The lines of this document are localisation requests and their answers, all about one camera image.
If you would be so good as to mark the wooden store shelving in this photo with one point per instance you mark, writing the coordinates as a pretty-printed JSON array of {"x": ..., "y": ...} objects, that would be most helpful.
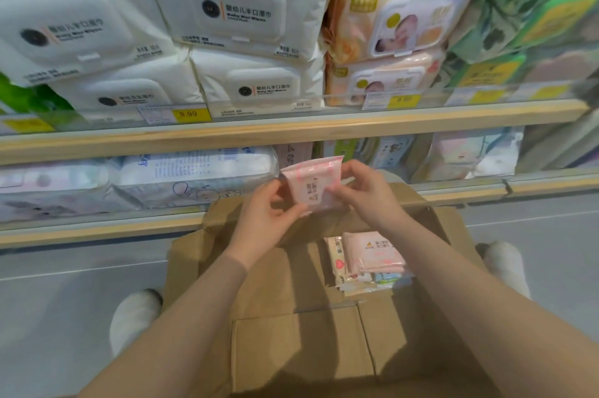
[{"x": 281, "y": 133}]

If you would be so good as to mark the person's right hand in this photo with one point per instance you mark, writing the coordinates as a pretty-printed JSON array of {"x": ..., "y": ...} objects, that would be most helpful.
[{"x": 379, "y": 201}]

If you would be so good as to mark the clear pack with red print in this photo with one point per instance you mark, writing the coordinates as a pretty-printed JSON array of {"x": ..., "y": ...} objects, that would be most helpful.
[{"x": 47, "y": 187}]

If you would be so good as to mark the neighbouring wooden shelf unit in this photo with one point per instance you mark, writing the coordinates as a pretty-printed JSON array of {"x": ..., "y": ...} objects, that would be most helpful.
[{"x": 552, "y": 184}]

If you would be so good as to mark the cream elephant print wipes pack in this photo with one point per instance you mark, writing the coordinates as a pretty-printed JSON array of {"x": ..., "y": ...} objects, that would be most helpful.
[{"x": 336, "y": 262}]

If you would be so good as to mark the green pink tissue bundle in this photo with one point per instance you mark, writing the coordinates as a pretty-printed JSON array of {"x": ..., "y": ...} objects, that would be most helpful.
[{"x": 561, "y": 65}]

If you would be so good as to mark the white pack with blue print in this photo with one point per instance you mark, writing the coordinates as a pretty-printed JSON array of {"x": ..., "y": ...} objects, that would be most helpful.
[{"x": 187, "y": 173}]

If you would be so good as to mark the yellow price tag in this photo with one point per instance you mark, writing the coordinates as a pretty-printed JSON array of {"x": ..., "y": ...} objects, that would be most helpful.
[
  {"x": 486, "y": 95},
  {"x": 551, "y": 92},
  {"x": 192, "y": 114},
  {"x": 28, "y": 125},
  {"x": 403, "y": 101}
]

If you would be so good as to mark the person's left hand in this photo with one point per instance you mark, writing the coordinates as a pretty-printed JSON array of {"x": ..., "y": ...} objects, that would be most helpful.
[{"x": 257, "y": 234}]

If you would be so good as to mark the green wet wipes packet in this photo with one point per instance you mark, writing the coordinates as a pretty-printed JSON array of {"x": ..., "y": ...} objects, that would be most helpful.
[{"x": 28, "y": 98}]

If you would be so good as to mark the person's left forearm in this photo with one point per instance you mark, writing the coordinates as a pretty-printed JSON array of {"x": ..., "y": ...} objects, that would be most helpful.
[{"x": 173, "y": 332}]

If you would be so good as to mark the brown cardboard box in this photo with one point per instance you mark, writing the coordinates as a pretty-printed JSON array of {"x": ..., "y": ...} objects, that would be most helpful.
[{"x": 299, "y": 346}]

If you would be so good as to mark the person's right forearm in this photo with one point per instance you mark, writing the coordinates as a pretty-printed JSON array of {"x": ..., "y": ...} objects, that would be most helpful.
[{"x": 491, "y": 308}]

